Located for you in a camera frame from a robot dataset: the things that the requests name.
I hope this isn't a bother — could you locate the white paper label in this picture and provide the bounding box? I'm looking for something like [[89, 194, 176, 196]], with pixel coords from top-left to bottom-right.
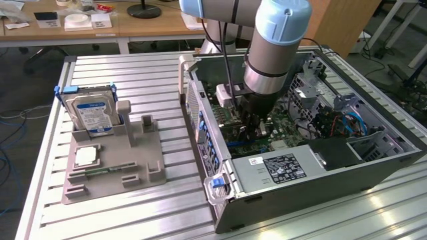
[[3, 22, 30, 30]]

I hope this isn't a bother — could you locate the white papers stack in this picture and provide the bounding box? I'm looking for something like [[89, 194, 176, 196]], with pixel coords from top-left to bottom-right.
[[181, 12, 208, 31]]

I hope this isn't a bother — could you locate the wooden cabinet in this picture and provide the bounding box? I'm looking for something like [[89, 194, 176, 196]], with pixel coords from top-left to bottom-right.
[[301, 0, 382, 58]]

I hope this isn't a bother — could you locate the green RAM stick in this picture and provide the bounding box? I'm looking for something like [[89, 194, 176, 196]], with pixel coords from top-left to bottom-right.
[[84, 166, 124, 177]]

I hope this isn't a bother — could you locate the green motherboard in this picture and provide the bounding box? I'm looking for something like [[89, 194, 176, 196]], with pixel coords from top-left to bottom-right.
[[204, 84, 301, 160]]

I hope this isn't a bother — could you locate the plain white box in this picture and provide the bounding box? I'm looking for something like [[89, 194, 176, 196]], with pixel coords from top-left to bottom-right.
[[89, 13, 114, 30]]

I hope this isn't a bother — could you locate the grey printed parts rack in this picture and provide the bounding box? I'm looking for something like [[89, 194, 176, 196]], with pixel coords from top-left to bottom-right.
[[59, 99, 168, 206]]

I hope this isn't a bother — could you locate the black power cable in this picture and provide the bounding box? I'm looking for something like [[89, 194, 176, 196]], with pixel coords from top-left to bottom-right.
[[298, 37, 337, 55]]

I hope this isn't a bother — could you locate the red wire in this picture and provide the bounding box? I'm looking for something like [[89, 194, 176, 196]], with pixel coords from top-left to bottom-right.
[[328, 113, 344, 137]]

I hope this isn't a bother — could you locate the blue floor cable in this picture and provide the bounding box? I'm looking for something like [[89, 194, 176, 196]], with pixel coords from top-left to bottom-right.
[[0, 119, 25, 216]]

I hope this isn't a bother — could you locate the blue data wire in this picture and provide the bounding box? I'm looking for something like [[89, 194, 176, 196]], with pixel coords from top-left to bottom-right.
[[342, 112, 369, 137]]

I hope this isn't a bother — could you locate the hard disk with blue bracket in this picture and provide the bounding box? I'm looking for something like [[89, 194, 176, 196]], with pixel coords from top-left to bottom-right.
[[53, 82, 122, 138]]

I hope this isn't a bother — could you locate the wooden desk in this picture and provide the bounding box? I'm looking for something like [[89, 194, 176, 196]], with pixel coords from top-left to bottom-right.
[[0, 0, 254, 48]]

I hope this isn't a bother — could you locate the silver CPU chip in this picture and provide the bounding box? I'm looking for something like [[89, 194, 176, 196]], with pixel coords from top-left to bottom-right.
[[73, 147, 100, 166]]

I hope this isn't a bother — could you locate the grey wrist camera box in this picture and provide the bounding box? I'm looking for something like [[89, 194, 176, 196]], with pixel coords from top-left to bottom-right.
[[214, 83, 242, 109]]

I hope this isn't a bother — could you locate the white box with round insert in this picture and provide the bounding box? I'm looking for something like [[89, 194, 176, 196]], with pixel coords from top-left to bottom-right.
[[62, 13, 94, 32]]

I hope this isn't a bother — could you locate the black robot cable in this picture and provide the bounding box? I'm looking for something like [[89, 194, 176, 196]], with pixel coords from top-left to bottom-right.
[[198, 18, 236, 101]]

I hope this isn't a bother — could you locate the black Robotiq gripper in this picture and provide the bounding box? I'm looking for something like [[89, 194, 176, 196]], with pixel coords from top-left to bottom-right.
[[237, 92, 277, 141]]

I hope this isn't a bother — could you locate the graphics card with metal bracket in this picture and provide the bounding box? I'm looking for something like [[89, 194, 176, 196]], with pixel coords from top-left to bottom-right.
[[198, 119, 269, 147]]

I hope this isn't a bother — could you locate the black chair base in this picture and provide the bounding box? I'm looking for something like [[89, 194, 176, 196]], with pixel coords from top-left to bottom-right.
[[18, 46, 69, 75]]

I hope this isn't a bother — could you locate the white floor cable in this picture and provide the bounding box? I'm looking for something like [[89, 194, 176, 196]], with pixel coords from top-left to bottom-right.
[[0, 104, 51, 120]]

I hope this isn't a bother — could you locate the black round lamp base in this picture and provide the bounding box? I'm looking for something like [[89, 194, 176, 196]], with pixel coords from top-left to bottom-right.
[[125, 0, 164, 19]]

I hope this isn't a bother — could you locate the blue expansion slot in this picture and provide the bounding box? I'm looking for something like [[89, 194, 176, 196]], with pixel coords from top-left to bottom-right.
[[226, 139, 252, 149]]

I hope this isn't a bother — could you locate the open black PC case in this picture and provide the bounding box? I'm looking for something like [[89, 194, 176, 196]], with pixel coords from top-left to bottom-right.
[[177, 44, 427, 235]]

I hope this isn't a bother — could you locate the metal disk bay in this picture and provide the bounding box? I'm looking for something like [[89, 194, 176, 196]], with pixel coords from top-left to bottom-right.
[[345, 126, 406, 163]]

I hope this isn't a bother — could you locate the black and white box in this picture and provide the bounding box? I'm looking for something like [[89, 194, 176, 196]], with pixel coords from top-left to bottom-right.
[[31, 11, 62, 29]]

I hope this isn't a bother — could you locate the white desk frame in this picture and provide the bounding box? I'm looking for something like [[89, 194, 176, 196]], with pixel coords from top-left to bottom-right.
[[362, 0, 427, 69]]

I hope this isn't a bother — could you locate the grey power supply unit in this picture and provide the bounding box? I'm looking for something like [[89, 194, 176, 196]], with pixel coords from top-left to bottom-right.
[[229, 144, 326, 195]]

